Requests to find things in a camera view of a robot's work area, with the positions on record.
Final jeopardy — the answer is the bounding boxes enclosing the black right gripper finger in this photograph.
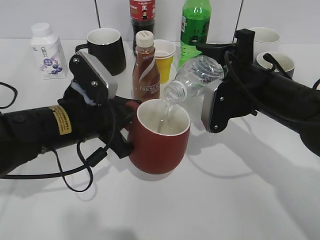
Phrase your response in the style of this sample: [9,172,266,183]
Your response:
[110,96,142,125]
[109,120,134,159]

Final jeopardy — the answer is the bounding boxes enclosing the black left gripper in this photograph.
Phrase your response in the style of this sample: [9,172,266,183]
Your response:
[58,85,116,148]

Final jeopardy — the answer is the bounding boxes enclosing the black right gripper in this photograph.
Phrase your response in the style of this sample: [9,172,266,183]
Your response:
[217,28,258,130]

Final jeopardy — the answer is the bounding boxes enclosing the red mug white interior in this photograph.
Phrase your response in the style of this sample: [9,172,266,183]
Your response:
[126,99,191,175]

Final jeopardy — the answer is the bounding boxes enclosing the clear water bottle green label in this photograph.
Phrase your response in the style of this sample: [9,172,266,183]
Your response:
[163,55,225,104]

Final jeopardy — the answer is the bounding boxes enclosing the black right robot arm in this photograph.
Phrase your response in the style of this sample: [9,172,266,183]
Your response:
[164,28,320,155]

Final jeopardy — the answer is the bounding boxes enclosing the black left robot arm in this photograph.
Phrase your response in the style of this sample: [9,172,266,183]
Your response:
[0,86,117,179]

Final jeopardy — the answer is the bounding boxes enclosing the dark grey mug white interior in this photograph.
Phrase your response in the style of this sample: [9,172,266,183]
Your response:
[255,51,295,80]

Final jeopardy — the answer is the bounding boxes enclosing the white ceramic mug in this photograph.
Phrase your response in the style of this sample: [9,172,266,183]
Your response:
[249,27,280,62]

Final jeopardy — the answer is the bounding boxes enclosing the black mug white interior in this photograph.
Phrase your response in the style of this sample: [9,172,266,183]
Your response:
[75,28,127,76]

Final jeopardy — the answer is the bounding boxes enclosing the brown Nescafe coffee bottle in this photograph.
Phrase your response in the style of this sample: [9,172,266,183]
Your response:
[132,30,161,102]

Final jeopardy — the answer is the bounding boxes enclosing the yellow paper cup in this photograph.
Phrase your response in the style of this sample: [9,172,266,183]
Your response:
[155,55,174,84]

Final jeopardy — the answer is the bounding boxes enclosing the white blueberry yogurt carton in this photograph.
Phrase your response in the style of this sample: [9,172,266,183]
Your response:
[30,22,68,80]

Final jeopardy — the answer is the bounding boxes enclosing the green soda bottle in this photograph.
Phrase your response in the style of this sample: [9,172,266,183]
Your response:
[178,0,212,68]

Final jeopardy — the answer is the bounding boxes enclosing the dark cola bottle red label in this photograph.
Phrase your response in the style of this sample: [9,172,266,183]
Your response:
[129,0,156,57]

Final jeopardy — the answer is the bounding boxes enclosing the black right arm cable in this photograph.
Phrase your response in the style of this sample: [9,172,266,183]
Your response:
[223,51,320,124]

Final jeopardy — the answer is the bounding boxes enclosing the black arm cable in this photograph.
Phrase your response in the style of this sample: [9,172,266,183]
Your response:
[223,51,320,124]
[0,81,117,193]

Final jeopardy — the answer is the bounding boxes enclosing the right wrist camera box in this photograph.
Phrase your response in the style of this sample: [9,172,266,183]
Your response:
[201,80,223,133]

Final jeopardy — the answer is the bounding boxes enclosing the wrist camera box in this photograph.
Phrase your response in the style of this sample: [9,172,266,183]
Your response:
[69,50,118,106]
[201,80,223,133]

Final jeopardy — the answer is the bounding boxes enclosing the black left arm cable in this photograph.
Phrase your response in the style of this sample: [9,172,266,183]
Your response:
[0,81,117,193]

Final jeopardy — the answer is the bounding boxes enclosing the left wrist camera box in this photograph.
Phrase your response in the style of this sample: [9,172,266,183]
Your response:
[69,50,118,106]

